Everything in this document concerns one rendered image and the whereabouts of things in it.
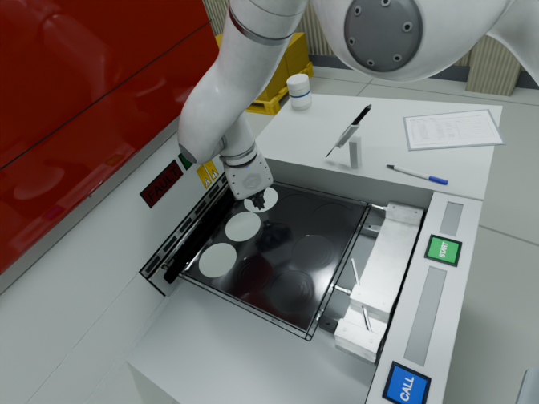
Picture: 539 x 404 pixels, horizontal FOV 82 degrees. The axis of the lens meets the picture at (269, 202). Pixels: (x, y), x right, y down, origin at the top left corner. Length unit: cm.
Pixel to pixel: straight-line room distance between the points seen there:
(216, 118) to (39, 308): 46
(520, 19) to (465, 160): 54
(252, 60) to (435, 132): 60
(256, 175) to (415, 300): 41
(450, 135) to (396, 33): 72
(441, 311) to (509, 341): 110
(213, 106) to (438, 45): 36
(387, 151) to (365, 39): 65
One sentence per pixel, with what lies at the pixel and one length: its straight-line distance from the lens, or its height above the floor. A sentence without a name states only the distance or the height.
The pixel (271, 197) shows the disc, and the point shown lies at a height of 90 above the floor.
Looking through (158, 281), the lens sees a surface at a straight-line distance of 83.
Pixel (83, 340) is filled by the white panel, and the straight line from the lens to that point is 80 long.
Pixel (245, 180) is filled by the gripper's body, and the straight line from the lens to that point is 72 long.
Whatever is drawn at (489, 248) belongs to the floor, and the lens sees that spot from 193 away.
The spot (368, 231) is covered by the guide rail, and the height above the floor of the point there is 84.
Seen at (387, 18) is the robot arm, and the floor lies 145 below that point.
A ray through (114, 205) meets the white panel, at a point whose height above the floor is 115.
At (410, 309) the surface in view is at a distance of 62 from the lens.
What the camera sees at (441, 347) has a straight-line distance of 60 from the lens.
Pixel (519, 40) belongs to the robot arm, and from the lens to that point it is 36.
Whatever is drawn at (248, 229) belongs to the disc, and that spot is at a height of 90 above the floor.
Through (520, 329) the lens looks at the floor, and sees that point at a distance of 175.
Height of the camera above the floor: 152
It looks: 45 degrees down
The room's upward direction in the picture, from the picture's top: 19 degrees counter-clockwise
